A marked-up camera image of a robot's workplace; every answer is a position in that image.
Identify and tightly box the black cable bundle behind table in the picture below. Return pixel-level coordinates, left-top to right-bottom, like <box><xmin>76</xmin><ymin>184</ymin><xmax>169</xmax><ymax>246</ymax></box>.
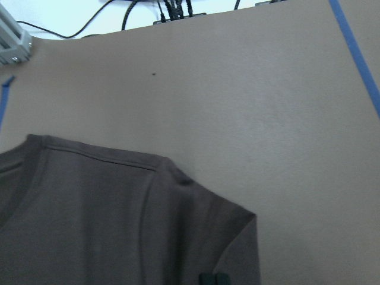
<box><xmin>17</xmin><ymin>0</ymin><xmax>286</xmax><ymax>39</ymax></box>

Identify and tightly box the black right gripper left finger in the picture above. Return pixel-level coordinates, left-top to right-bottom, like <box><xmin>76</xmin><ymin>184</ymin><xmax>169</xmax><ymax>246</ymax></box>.
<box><xmin>198</xmin><ymin>273</ymin><xmax>216</xmax><ymax>285</ymax></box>

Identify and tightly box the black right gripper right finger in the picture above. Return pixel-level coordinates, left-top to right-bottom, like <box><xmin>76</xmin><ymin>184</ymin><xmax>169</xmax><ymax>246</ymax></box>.
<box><xmin>216</xmin><ymin>274</ymin><xmax>231</xmax><ymax>285</ymax></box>

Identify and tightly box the aluminium frame post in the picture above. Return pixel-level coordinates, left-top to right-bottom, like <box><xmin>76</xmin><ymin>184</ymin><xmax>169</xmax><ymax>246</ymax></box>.
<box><xmin>0</xmin><ymin>5</ymin><xmax>33</xmax><ymax>66</ymax></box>

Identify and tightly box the dark brown t-shirt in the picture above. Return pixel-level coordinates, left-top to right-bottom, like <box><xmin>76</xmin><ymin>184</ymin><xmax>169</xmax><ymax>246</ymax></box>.
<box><xmin>1</xmin><ymin>135</ymin><xmax>261</xmax><ymax>284</ymax></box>

